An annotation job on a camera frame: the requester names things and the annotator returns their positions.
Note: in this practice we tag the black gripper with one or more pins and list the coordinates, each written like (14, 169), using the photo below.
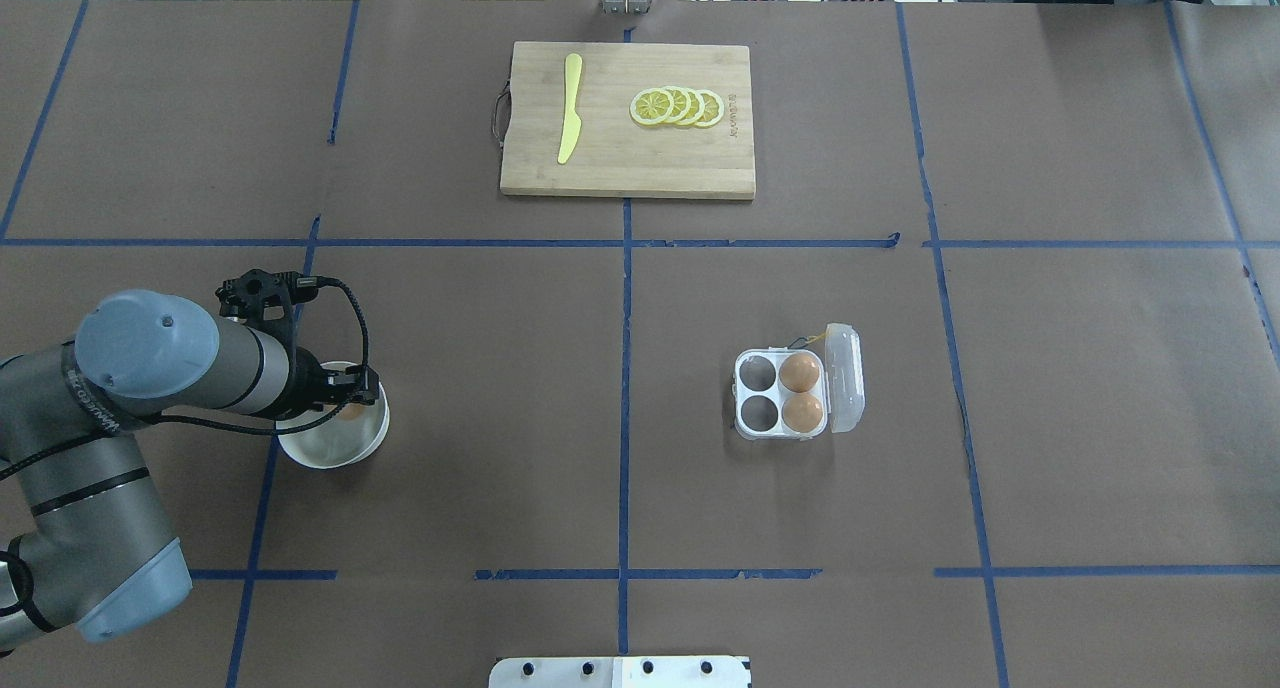
(304, 387)

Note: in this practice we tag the brown egg from bowl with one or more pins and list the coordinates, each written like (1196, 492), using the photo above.
(352, 412)

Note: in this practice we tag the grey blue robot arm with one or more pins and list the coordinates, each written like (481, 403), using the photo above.
(104, 557)

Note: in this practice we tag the clear plastic egg carton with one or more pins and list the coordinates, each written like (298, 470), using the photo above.
(758, 395)

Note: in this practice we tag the brown egg rear carton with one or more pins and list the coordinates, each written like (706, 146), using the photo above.
(800, 372)

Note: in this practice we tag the brown egg carton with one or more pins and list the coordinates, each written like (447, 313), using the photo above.
(804, 413)
(800, 372)

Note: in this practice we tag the brown egg front carton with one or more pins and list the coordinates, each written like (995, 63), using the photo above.
(804, 413)

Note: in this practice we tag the white ceramic bowl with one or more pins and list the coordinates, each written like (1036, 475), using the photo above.
(319, 441)

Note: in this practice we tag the yellow plastic knife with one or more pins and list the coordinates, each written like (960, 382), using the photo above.
(571, 120)

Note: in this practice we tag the bamboo cutting board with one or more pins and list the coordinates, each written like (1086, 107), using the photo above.
(616, 158)

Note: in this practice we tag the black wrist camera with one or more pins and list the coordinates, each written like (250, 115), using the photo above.
(260, 296)

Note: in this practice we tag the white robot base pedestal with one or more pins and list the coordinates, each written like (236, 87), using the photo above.
(623, 671)

